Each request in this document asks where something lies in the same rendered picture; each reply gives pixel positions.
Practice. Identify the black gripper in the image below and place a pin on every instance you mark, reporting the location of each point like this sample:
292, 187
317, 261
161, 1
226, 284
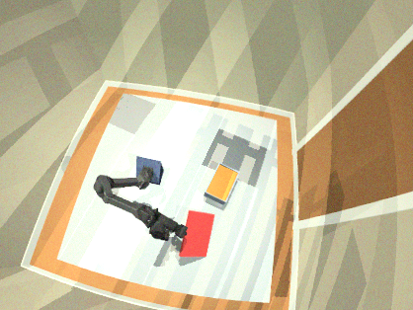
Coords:
179, 230

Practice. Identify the red lid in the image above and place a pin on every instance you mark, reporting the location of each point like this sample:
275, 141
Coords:
199, 225

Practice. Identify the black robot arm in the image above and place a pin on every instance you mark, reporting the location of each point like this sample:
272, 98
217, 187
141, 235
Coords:
103, 187

